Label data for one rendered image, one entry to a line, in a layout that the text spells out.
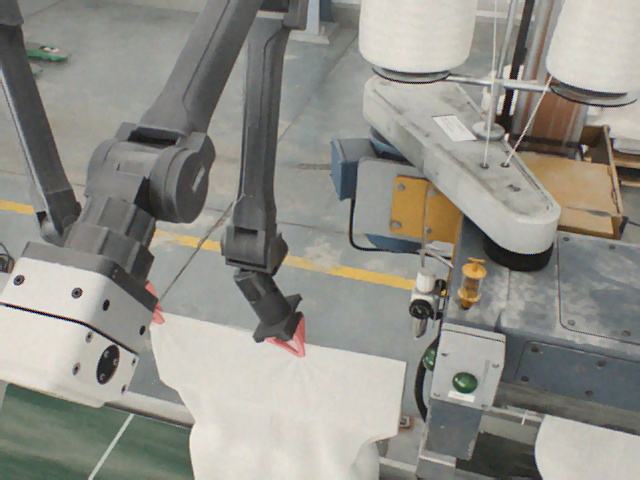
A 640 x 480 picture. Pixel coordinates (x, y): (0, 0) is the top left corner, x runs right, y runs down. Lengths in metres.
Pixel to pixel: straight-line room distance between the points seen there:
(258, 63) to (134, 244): 0.41
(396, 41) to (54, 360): 0.59
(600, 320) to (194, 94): 0.55
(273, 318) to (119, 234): 0.50
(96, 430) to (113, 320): 1.35
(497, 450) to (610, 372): 0.79
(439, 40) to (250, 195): 0.35
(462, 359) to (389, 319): 1.95
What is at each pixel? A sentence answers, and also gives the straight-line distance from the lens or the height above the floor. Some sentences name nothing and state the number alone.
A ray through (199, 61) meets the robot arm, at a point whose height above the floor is 1.60.
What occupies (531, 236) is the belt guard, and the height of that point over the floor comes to 1.39.
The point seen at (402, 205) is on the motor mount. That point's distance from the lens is 1.13.
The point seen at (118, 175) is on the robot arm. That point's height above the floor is 1.54.
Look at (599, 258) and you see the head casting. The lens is 0.92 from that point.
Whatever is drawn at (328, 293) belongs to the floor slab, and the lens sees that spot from 2.78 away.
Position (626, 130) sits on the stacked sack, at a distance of 3.83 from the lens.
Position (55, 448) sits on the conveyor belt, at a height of 0.38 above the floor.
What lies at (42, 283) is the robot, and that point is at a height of 1.51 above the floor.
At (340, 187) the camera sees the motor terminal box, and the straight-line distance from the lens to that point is 1.15.
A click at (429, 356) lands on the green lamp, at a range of 0.77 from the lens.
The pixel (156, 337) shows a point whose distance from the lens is 1.24.
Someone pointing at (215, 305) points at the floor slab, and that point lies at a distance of 2.75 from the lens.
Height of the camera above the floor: 1.85
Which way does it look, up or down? 37 degrees down
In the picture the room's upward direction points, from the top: 1 degrees clockwise
